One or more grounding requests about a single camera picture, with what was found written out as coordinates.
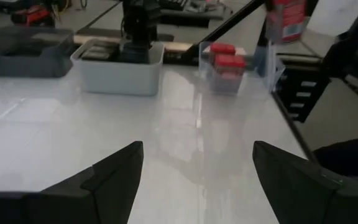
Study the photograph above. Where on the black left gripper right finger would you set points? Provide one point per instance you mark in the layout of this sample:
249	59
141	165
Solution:
306	193

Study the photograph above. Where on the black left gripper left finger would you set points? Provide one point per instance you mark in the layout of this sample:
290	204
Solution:
73	199

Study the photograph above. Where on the dark green box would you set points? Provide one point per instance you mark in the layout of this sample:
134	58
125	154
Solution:
240	62

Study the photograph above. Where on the red lid clear spice jar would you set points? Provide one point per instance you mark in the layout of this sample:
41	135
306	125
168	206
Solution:
225	67

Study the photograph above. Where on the red block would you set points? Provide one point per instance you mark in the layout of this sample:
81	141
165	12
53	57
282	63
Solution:
222	49

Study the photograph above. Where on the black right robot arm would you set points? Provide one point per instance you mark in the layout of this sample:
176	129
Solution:
140	21

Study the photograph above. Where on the white plastic bin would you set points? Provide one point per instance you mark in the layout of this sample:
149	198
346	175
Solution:
120	77

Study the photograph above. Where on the dark grey plastic bin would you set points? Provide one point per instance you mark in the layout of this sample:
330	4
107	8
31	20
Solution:
26	62

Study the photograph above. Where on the clear plastic bin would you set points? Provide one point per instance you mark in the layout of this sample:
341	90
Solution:
205	77

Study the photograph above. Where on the red tool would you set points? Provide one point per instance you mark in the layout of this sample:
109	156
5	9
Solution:
33	15

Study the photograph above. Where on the black keyboard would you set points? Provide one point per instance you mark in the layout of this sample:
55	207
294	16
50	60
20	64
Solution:
172	3

